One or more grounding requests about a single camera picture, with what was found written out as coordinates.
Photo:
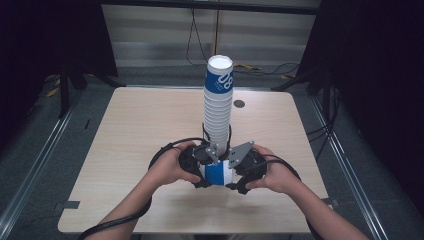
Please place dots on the black overhead beam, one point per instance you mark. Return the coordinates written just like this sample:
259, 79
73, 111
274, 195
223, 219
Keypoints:
233, 6

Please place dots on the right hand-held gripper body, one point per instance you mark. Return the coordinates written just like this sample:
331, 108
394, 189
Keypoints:
250, 165

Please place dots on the grey tape piece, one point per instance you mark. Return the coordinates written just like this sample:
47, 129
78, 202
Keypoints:
329, 201
71, 204

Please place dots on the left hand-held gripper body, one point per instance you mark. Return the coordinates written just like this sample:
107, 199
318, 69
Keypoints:
196, 156

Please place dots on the small black strip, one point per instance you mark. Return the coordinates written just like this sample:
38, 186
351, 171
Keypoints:
87, 123

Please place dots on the yellow tape strip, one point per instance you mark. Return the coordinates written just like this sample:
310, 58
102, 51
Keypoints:
52, 92

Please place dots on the person's right hand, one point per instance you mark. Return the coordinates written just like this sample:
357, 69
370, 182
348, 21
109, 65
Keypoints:
280, 176

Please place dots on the stack of paper cups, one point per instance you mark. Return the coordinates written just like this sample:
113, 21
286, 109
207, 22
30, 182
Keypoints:
218, 113

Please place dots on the person's left hand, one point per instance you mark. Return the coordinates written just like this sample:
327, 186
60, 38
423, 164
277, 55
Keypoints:
166, 166

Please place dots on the metal floor rail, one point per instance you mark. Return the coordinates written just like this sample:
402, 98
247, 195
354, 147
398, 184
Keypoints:
348, 166
35, 165

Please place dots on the single blue white paper cup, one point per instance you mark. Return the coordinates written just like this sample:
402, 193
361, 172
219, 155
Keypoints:
215, 173

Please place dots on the dark round table hole cover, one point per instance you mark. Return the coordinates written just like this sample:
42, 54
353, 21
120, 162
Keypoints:
239, 103

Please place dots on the dark curtain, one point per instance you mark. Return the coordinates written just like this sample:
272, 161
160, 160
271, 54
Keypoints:
383, 66
50, 33

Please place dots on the black metal stand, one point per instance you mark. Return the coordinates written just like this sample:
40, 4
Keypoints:
64, 96
290, 83

